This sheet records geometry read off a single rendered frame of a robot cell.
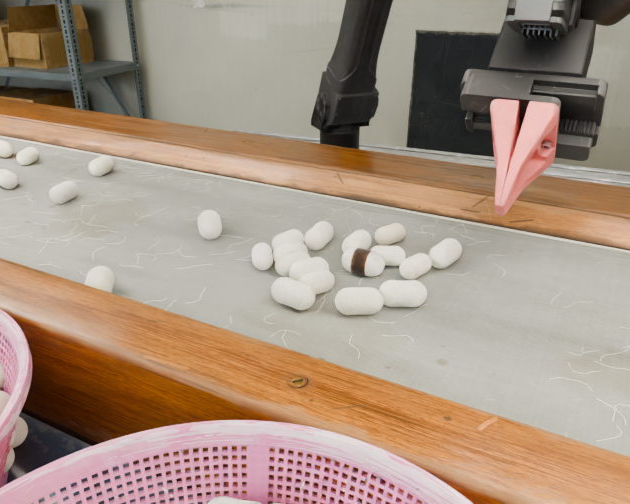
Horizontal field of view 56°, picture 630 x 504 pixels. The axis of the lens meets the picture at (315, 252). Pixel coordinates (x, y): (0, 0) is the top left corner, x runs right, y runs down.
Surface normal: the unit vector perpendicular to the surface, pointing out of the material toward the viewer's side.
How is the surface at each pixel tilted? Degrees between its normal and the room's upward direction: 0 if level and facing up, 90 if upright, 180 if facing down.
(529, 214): 45
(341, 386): 0
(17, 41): 80
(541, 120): 62
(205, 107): 91
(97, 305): 0
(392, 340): 0
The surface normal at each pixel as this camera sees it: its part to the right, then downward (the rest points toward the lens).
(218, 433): 0.07, 0.18
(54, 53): 0.87, 0.22
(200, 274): 0.00, -0.90
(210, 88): -0.39, 0.41
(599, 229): -0.33, -0.37
